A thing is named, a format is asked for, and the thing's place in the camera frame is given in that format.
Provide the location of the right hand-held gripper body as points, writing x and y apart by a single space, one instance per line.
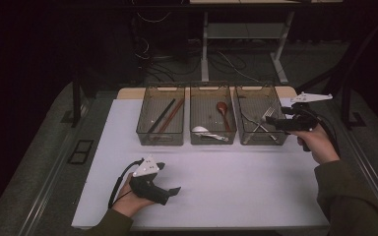
302 123

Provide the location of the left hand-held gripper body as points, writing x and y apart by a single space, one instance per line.
147 190

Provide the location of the steel fork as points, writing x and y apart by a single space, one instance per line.
269 113

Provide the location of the steel table knife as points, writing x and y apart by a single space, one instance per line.
270 135

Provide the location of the translucent grey plastic bin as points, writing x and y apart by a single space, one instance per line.
151 108
254 98
206 111

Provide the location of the brown wooden chopstick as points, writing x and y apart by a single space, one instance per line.
172 114

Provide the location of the brown wooden spoon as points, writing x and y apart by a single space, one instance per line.
222 106

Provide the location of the white ceramic spoon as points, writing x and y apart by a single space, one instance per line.
199 129

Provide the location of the person's left hand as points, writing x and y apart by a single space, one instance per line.
128 201

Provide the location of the person's right hand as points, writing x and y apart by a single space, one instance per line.
321 146

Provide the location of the black upright stand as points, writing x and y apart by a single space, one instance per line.
76 98
345 105

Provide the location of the black slanted stand bar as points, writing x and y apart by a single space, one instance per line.
333 85

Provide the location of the black floor socket frame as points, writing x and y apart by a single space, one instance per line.
80 152

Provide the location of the metal floor rail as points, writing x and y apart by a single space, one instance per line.
51 177
368 165

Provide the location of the white desk with metal frame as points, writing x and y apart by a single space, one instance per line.
204 49

